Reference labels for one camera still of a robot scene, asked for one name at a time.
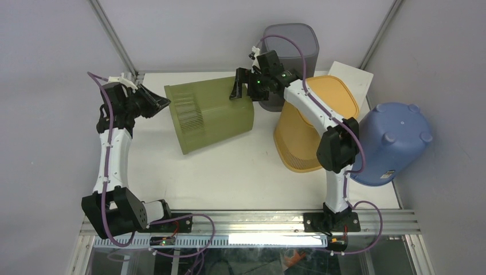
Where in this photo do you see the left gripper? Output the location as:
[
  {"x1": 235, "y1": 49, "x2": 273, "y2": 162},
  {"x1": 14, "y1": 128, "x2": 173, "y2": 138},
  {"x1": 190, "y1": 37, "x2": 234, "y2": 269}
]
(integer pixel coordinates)
[{"x1": 123, "y1": 84, "x2": 170, "y2": 119}]

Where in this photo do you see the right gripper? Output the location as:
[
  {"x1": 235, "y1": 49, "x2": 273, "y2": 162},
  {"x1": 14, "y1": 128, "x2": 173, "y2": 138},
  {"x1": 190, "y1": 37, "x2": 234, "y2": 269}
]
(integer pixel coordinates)
[{"x1": 229, "y1": 68, "x2": 270, "y2": 103}]

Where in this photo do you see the green slatted basket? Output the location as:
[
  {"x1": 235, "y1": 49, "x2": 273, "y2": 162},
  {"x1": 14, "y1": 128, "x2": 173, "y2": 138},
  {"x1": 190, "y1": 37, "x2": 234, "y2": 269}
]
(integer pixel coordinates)
[{"x1": 164, "y1": 77, "x2": 254, "y2": 155}]

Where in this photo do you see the grey slatted basket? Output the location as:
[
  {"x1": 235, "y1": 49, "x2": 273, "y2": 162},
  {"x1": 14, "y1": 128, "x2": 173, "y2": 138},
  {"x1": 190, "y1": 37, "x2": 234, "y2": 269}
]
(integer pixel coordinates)
[{"x1": 256, "y1": 23, "x2": 320, "y2": 113}]

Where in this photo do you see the yellow slatted basket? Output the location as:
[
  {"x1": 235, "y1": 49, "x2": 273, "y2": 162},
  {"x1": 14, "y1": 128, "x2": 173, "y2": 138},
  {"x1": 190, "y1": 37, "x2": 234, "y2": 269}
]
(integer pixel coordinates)
[{"x1": 273, "y1": 75, "x2": 360, "y2": 174}]

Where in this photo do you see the white plastic tray basket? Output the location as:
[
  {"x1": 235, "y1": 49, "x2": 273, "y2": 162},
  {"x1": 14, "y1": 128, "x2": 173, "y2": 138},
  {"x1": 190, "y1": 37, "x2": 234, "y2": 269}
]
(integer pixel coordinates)
[{"x1": 328, "y1": 61, "x2": 374, "y2": 107}]

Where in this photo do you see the blue plastic bucket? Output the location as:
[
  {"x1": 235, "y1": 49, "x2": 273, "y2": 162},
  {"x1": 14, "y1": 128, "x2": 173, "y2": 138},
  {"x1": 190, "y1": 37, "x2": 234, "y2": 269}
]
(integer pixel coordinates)
[{"x1": 350, "y1": 102, "x2": 433, "y2": 186}]

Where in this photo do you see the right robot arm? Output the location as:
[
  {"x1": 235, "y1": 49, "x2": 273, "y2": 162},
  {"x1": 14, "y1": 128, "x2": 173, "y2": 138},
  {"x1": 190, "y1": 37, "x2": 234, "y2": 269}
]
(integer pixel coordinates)
[{"x1": 229, "y1": 46, "x2": 364, "y2": 232}]

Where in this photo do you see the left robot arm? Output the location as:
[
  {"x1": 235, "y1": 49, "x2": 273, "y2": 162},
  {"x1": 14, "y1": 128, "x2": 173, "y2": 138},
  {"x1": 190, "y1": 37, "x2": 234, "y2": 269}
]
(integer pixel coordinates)
[{"x1": 81, "y1": 81, "x2": 173, "y2": 239}]

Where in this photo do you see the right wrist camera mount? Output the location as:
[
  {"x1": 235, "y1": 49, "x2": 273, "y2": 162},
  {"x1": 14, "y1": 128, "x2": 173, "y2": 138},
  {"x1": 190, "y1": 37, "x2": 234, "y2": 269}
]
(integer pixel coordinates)
[{"x1": 249, "y1": 46, "x2": 261, "y2": 68}]

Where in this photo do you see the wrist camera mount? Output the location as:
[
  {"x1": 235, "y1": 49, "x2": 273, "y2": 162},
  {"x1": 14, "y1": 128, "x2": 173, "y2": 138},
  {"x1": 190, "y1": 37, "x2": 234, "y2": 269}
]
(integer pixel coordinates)
[
  {"x1": 107, "y1": 73, "x2": 138, "y2": 90},
  {"x1": 249, "y1": 46, "x2": 261, "y2": 68}
]

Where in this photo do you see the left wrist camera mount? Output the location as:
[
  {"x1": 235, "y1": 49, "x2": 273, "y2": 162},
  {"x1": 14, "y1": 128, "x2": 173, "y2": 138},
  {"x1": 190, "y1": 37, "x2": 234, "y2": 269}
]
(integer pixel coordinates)
[{"x1": 107, "y1": 73, "x2": 138, "y2": 90}]

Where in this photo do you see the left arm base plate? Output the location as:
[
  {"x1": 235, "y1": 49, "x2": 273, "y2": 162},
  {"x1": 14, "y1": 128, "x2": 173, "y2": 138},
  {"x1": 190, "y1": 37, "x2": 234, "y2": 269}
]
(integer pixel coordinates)
[{"x1": 138, "y1": 213, "x2": 193, "y2": 234}]

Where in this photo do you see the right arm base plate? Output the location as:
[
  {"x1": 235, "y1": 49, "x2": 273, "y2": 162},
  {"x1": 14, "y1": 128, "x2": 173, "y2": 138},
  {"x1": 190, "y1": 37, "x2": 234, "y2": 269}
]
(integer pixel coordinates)
[{"x1": 303, "y1": 212, "x2": 361, "y2": 234}]

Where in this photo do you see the white slotted cable duct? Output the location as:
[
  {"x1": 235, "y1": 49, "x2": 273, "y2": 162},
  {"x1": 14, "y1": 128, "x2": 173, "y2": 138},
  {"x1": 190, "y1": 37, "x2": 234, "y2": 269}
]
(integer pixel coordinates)
[{"x1": 93, "y1": 234, "x2": 329, "y2": 249}]

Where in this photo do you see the aluminium frame rail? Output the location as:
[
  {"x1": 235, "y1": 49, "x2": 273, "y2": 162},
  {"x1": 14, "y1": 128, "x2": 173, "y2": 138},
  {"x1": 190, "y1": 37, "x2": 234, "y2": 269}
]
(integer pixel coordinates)
[{"x1": 80, "y1": 210, "x2": 422, "y2": 237}]

